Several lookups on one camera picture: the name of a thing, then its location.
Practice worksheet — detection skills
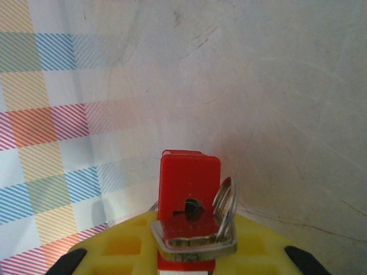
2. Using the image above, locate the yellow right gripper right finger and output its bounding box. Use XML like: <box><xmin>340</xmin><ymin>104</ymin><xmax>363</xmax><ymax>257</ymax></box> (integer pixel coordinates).
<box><xmin>212</xmin><ymin>214</ymin><xmax>330</xmax><ymax>275</ymax></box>

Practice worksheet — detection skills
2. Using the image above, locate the silver key with ring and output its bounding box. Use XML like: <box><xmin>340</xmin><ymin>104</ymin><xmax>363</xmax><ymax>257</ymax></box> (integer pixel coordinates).
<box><xmin>150</xmin><ymin>176</ymin><xmax>239</xmax><ymax>263</ymax></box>

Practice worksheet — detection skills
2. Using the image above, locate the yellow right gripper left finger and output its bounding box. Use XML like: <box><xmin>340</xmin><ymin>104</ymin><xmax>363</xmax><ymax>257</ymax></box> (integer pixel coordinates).
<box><xmin>50</xmin><ymin>210</ymin><xmax>160</xmax><ymax>275</ymax></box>

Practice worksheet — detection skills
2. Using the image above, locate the red padlock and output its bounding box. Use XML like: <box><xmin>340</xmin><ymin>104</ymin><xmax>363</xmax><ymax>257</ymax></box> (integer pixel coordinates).
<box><xmin>157</xmin><ymin>149</ymin><xmax>222</xmax><ymax>275</ymax></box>

